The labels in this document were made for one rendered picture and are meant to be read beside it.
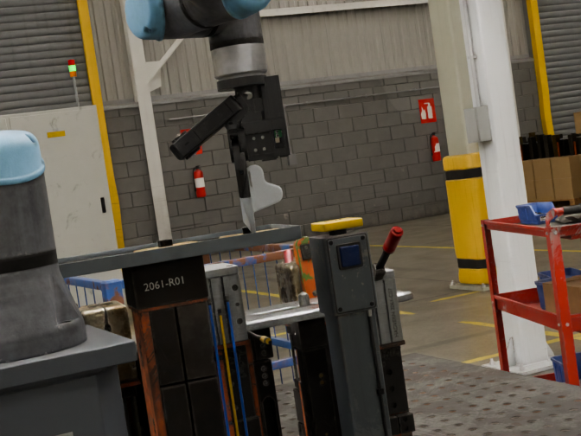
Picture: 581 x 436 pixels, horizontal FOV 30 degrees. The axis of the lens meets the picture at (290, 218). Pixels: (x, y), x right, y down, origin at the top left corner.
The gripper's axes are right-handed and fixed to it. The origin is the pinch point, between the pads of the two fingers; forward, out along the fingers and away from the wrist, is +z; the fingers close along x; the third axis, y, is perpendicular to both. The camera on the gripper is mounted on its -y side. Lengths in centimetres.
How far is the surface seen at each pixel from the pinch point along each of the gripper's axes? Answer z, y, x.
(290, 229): 1.4, 5.7, -4.5
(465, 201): 44, 165, 721
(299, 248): 9, 8, 52
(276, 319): 17.8, 2.0, 26.7
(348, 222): 2.0, 14.2, 2.0
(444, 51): -78, 167, 731
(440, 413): 48, 32, 67
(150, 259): 2.3, -13.1, -9.9
